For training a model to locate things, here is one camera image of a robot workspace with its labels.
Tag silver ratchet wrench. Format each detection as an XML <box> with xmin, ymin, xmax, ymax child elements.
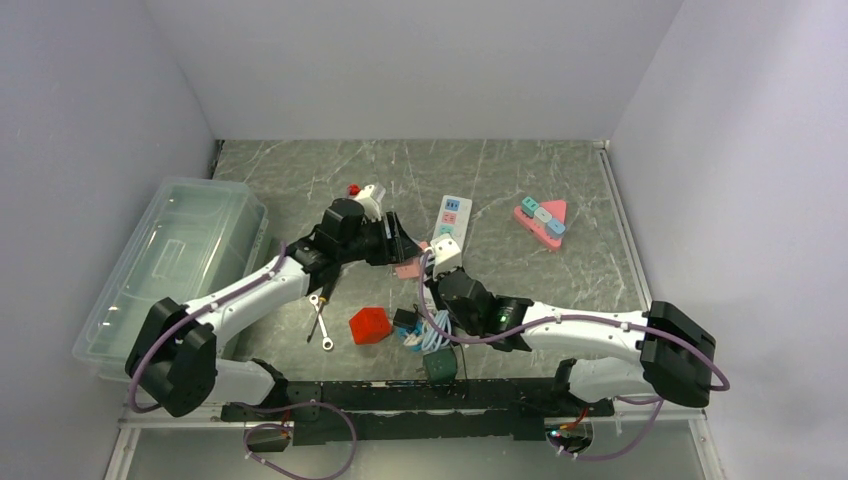
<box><xmin>306</xmin><ymin>294</ymin><xmax>334</xmax><ymax>352</ymax></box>

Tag red cube socket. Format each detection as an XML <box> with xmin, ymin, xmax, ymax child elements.
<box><xmin>349</xmin><ymin>307</ymin><xmax>393</xmax><ymax>345</ymax></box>

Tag teal green charger plug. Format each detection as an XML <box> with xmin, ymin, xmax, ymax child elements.
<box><xmin>520</xmin><ymin>196</ymin><xmax>539</xmax><ymax>218</ymax></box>

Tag light blue charger plug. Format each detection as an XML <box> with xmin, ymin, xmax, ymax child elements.
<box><xmin>545</xmin><ymin>218</ymin><xmax>566</xmax><ymax>240</ymax></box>

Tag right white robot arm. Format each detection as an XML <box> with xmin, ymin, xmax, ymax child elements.
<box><xmin>419</xmin><ymin>268</ymin><xmax>729</xmax><ymax>415</ymax></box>

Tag teal blue plug adapter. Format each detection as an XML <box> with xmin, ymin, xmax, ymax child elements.
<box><xmin>397</xmin><ymin>318</ymin><xmax>424</xmax><ymax>352</ymax></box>

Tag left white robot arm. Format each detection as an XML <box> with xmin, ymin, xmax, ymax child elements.
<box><xmin>125</xmin><ymin>199</ymin><xmax>422</xmax><ymax>420</ymax></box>

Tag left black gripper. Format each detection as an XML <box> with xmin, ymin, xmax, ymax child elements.
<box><xmin>338</xmin><ymin>210</ymin><xmax>420</xmax><ymax>266</ymax></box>

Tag white multicolour power strip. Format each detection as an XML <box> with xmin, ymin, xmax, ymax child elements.
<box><xmin>432</xmin><ymin>195</ymin><xmax>473</xmax><ymax>249</ymax></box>

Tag black aluminium base frame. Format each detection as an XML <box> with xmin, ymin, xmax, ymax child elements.
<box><xmin>220</xmin><ymin>378</ymin><xmax>618</xmax><ymax>446</ymax></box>

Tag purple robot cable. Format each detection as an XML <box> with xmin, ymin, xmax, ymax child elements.
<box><xmin>127</xmin><ymin>241</ymin><xmax>360</xmax><ymax>480</ymax></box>
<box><xmin>418</xmin><ymin>251</ymin><xmax>731</xmax><ymax>463</ymax></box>

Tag white grey charger plug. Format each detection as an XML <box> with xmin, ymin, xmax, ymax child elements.
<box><xmin>533</xmin><ymin>206</ymin><xmax>553</xmax><ymax>228</ymax></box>

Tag dark green cube socket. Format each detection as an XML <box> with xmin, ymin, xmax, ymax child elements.
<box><xmin>422</xmin><ymin>349</ymin><xmax>458</xmax><ymax>385</ymax></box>

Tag black yellow screwdriver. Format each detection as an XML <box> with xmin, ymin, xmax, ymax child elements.
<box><xmin>306</xmin><ymin>281</ymin><xmax>336</xmax><ymax>351</ymax></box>

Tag pink socket adapter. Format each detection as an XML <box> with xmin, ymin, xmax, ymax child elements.
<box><xmin>394</xmin><ymin>241</ymin><xmax>429</xmax><ymax>280</ymax></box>

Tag clear plastic storage bin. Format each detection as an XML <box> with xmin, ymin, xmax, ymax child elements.
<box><xmin>72</xmin><ymin>177</ymin><xmax>270</xmax><ymax>382</ymax></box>

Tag pink triangular power strip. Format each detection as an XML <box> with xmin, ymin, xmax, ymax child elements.
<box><xmin>513</xmin><ymin>196</ymin><xmax>568</xmax><ymax>252</ymax></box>

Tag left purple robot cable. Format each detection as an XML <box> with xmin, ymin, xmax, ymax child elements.
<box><xmin>127</xmin><ymin>241</ymin><xmax>360</xmax><ymax>480</ymax></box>

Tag light blue cable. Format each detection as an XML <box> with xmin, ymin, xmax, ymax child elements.
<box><xmin>413</xmin><ymin>311</ymin><xmax>455</xmax><ymax>354</ymax></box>

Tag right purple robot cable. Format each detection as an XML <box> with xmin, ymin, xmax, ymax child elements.
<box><xmin>418</xmin><ymin>251</ymin><xmax>731</xmax><ymax>463</ymax></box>

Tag black charger with thin cable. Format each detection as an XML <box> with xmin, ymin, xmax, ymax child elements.
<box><xmin>392</xmin><ymin>305</ymin><xmax>465</xmax><ymax>383</ymax></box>

